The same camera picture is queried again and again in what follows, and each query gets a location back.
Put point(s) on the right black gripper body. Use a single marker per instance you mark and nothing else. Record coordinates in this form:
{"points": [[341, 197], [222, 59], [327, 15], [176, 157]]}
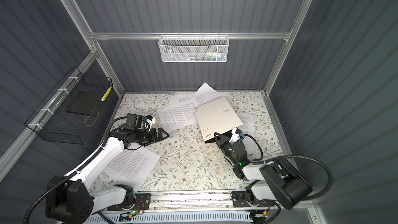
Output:
{"points": [[228, 149]]}

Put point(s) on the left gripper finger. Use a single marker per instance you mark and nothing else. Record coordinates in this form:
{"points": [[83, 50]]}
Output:
{"points": [[151, 139], [160, 134]]}

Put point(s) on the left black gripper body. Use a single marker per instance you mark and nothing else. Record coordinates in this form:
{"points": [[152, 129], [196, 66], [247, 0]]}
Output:
{"points": [[143, 135]]}

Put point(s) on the grey folder with black inside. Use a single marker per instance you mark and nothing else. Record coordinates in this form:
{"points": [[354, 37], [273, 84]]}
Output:
{"points": [[216, 116]]}

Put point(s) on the printed sheet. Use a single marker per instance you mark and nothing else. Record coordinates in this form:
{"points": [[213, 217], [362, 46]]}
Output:
{"points": [[206, 94], [178, 116]]}

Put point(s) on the printed sheet near left arm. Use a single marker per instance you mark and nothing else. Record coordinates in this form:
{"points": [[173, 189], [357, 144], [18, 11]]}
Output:
{"points": [[132, 167]]}

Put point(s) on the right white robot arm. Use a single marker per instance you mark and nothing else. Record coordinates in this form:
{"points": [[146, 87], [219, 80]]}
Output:
{"points": [[270, 181]]}

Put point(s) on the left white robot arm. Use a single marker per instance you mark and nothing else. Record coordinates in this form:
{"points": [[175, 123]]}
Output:
{"points": [[68, 198]]}

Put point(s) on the floral table mat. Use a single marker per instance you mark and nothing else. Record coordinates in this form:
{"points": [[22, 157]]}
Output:
{"points": [[186, 162]]}

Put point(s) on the yellow marker in black basket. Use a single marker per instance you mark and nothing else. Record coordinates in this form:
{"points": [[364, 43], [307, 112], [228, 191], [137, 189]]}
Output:
{"points": [[106, 94]]}

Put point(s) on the black pad in basket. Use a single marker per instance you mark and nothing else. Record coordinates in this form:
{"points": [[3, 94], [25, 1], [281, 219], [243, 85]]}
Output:
{"points": [[86, 103]]}

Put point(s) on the pens in white basket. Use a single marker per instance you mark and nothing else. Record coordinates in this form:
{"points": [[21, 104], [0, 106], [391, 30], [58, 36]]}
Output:
{"points": [[209, 56]]}

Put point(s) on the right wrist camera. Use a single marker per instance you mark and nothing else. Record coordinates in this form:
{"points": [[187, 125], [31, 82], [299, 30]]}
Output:
{"points": [[236, 135]]}

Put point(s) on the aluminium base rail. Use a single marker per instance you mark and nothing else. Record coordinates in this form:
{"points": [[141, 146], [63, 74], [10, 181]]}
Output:
{"points": [[177, 201]]}

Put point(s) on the black wire basket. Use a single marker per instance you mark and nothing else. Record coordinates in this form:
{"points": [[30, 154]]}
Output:
{"points": [[53, 124]]}

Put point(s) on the white wire basket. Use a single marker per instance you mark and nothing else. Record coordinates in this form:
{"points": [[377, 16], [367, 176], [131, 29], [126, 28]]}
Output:
{"points": [[173, 50]]}

